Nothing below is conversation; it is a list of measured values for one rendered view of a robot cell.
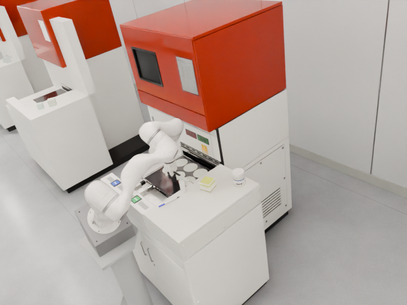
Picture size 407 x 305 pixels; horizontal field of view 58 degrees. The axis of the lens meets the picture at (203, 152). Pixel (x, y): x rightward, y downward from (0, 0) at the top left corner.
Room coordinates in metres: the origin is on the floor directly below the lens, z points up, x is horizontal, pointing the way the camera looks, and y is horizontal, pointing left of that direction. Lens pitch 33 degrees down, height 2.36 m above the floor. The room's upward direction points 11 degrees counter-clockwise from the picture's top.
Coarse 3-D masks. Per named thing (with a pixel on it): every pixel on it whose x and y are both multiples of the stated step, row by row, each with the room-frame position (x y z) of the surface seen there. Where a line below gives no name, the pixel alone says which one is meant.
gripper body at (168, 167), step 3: (171, 162) 1.96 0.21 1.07; (174, 162) 2.01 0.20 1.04; (165, 165) 1.96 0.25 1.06; (168, 165) 1.95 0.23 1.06; (171, 165) 1.96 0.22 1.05; (174, 165) 2.00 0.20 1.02; (165, 168) 1.96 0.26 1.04; (168, 168) 1.95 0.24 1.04; (171, 168) 1.96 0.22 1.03; (174, 168) 1.99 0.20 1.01; (165, 171) 1.96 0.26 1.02; (168, 171) 1.95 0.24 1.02; (171, 171) 1.95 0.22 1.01; (165, 174) 1.96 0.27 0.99; (171, 174) 1.94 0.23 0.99
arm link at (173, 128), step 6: (174, 120) 1.74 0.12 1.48; (180, 120) 1.76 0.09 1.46; (144, 126) 1.64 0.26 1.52; (150, 126) 1.64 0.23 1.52; (156, 126) 1.66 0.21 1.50; (162, 126) 1.68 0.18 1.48; (168, 126) 1.69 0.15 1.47; (174, 126) 1.70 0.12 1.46; (180, 126) 1.73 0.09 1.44; (144, 132) 1.62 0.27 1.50; (150, 132) 1.62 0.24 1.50; (156, 132) 1.62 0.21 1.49; (168, 132) 1.69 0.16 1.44; (174, 132) 1.70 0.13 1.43; (180, 132) 1.73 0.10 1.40; (144, 138) 1.62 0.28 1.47; (150, 138) 1.60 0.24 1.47; (174, 138) 1.78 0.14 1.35
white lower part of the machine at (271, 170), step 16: (288, 144) 2.39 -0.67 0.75; (256, 160) 2.19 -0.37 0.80; (272, 160) 2.28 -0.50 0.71; (288, 160) 2.39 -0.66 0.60; (256, 176) 2.18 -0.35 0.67; (272, 176) 2.27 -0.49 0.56; (288, 176) 2.38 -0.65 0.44; (272, 192) 2.26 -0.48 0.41; (288, 192) 2.38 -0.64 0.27; (272, 208) 2.26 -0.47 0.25; (288, 208) 2.37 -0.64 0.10; (272, 224) 2.28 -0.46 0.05
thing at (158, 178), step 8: (192, 160) 2.20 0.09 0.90; (160, 168) 2.18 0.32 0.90; (200, 168) 2.08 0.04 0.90; (152, 176) 2.10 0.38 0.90; (160, 176) 2.08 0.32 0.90; (192, 176) 2.01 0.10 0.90; (160, 184) 1.99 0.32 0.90; (168, 184) 1.98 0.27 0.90; (176, 184) 1.96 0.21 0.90; (168, 192) 1.89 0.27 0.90
